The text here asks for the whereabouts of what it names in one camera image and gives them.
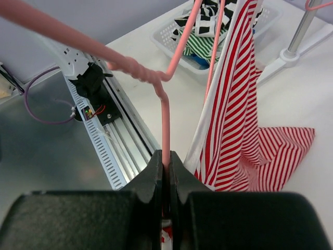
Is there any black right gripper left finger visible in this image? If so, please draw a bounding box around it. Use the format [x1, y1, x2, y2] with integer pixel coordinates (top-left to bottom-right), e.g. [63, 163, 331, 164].
[121, 150, 163, 249]

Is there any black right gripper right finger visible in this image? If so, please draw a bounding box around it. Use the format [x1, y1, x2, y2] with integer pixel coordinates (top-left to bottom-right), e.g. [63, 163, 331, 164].
[169, 151, 215, 249]

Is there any red white striped tank top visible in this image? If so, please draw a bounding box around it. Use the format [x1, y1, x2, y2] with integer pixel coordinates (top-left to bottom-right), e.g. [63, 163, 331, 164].
[161, 0, 316, 243]

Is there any royal blue tank top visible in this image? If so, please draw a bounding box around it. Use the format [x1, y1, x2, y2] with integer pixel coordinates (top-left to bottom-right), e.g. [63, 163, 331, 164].
[190, 55, 210, 70]

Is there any green white striped tank top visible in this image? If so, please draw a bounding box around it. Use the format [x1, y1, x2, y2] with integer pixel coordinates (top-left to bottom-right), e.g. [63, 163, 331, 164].
[183, 28, 228, 63]

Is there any black white striped tank top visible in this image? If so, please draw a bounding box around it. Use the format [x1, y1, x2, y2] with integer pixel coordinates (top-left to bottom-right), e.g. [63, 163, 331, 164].
[171, 1, 237, 41]

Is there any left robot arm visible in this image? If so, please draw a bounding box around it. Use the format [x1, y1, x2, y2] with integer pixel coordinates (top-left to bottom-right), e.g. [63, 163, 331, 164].
[32, 33, 89, 80]

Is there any white metal clothes rack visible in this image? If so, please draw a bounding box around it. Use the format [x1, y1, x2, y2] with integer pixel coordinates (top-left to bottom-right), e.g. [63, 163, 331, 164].
[257, 10, 332, 86]

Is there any white plastic perforated basket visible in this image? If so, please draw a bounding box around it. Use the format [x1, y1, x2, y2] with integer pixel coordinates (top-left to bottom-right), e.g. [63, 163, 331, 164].
[150, 1, 283, 78]

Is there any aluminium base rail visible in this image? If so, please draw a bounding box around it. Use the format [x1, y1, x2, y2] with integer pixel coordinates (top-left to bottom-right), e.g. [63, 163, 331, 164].
[85, 53, 162, 183]

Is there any white slotted cable duct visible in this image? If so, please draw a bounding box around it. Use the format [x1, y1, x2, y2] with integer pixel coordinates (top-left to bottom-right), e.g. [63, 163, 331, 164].
[65, 79, 127, 190]

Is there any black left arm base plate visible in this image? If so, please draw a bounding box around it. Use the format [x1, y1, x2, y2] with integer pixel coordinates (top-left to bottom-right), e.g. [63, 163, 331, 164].
[70, 62, 121, 126]

